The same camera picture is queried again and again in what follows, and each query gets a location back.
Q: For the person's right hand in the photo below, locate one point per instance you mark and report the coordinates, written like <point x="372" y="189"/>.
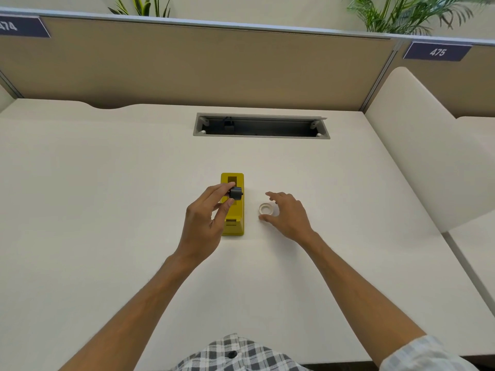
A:
<point x="292" y="220"/>

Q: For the person's left hand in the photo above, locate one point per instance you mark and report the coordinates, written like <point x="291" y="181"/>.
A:
<point x="199" y="227"/>

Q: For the person's left thumb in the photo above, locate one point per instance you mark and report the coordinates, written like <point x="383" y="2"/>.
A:
<point x="223" y="216"/>

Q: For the person's right thumb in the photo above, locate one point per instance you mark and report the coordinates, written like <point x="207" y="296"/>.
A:
<point x="267" y="217"/>

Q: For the black tape spool core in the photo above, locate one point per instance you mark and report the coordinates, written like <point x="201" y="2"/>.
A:
<point x="236" y="193"/>

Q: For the person's right forearm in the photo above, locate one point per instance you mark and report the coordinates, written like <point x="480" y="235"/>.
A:
<point x="355" y="297"/>

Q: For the person's left forearm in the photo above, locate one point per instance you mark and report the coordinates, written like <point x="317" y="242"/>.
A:
<point x="143" y="312"/>

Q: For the white tape roll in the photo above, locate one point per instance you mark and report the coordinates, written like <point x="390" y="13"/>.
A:
<point x="266" y="208"/>

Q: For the yellow tape dispenser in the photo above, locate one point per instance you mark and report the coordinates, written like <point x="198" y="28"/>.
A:
<point x="236" y="222"/>

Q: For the plaid shirt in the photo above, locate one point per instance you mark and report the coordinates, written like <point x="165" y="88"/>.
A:
<point x="239" y="355"/>

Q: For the beige desk partition panel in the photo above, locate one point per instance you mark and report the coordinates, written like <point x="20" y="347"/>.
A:
<point x="193" y="65"/>
<point x="464" y="84"/>

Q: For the cream rounded side divider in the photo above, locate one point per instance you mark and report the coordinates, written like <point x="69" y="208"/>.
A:
<point x="429" y="150"/>
<point x="4" y="98"/>

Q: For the green spiky-leaf plant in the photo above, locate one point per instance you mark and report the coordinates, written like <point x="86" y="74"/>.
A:
<point x="141" y="5"/>

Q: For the dark blue number sign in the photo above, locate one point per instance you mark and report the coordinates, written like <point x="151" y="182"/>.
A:
<point x="437" y="52"/>
<point x="19" y="26"/>

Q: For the green palm plant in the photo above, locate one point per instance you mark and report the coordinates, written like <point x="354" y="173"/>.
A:
<point x="406" y="13"/>

